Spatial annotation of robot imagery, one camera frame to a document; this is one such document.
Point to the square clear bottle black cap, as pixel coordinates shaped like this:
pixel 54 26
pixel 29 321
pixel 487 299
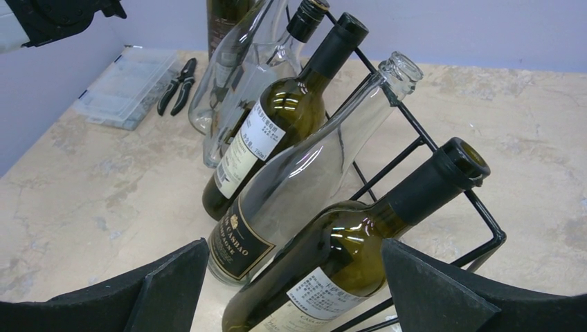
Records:
pixel 263 64

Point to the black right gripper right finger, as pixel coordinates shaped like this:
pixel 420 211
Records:
pixel 430 295

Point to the black grey pliers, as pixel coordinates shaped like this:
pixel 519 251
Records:
pixel 182 84

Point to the green wine bottle white label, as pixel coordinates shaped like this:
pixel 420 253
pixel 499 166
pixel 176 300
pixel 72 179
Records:
pixel 222 16

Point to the dark green wine bottle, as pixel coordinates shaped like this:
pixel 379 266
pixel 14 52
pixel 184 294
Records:
pixel 287 112

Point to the clear plastic screw organizer box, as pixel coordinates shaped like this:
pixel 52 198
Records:
pixel 128 88

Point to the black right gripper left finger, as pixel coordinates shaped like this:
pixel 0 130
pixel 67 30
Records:
pixel 159 296

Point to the olive green wine bottle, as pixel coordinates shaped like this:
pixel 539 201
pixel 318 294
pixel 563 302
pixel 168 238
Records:
pixel 334 263

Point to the clear glass bottle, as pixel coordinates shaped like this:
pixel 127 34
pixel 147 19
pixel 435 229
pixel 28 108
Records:
pixel 260 25

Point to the clear champagne bottle black label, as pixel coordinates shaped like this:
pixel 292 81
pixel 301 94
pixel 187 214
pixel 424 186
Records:
pixel 294 186

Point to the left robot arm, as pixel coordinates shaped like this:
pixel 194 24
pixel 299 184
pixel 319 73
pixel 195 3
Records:
pixel 34 23

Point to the black wire wine rack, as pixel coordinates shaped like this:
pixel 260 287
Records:
pixel 470 261

